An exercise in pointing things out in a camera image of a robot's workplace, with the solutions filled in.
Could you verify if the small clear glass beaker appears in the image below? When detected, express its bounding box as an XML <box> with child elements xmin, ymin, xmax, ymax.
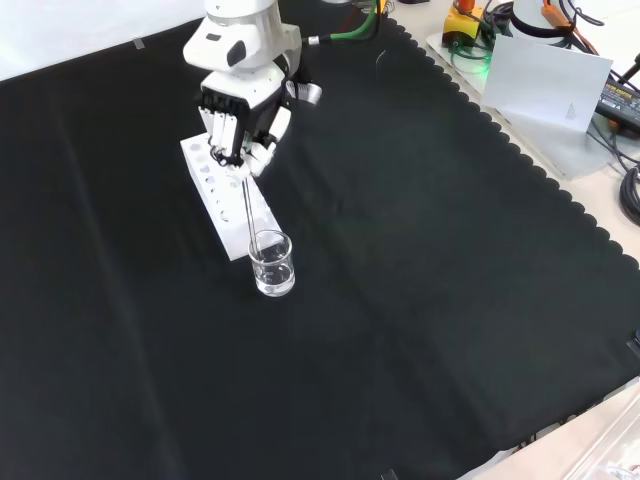
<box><xmin>247</xmin><ymin>229</ymin><xmax>298</xmax><ymax>299</ymax></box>

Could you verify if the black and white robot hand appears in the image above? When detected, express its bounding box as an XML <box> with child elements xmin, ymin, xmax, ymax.
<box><xmin>197</xmin><ymin>64</ymin><xmax>324</xmax><ymax>180</ymax></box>

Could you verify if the white test tube rack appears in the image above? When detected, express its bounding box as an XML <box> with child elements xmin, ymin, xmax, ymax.
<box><xmin>179</xmin><ymin>131</ymin><xmax>286</xmax><ymax>263</ymax></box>

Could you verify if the grey mounting plate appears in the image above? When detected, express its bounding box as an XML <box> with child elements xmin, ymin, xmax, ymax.
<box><xmin>424</xmin><ymin>28</ymin><xmax>640</xmax><ymax>182</ymax></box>

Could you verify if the black power adapter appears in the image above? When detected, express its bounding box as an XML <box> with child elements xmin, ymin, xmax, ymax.
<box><xmin>593</xmin><ymin>71</ymin><xmax>640</xmax><ymax>130</ymax></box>

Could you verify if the clear glass rod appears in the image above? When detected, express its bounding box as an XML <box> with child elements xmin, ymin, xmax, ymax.
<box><xmin>242</xmin><ymin>178</ymin><xmax>260</xmax><ymax>254</ymax></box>

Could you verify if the yellow stop button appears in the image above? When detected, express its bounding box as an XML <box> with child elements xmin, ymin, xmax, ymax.
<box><xmin>443</xmin><ymin>0</ymin><xmax>487</xmax><ymax>52</ymax></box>

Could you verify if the green cable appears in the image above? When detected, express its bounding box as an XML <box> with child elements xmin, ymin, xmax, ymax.
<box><xmin>305</xmin><ymin>8</ymin><xmax>387</xmax><ymax>47</ymax></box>

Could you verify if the black cable bundle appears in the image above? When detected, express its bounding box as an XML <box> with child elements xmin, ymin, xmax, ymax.
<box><xmin>618</xmin><ymin>164</ymin><xmax>640</xmax><ymax>225</ymax></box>

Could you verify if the black bench cloth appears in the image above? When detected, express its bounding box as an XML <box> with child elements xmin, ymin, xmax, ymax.
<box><xmin>0</xmin><ymin>13</ymin><xmax>640</xmax><ymax>480</ymax></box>

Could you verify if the pale board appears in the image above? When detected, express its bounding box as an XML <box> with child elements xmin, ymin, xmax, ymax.
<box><xmin>480</xmin><ymin>33</ymin><xmax>615</xmax><ymax>134</ymax></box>

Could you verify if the orange cable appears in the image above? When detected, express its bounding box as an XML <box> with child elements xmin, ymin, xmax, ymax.
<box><xmin>539</xmin><ymin>0</ymin><xmax>601</xmax><ymax>54</ymax></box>

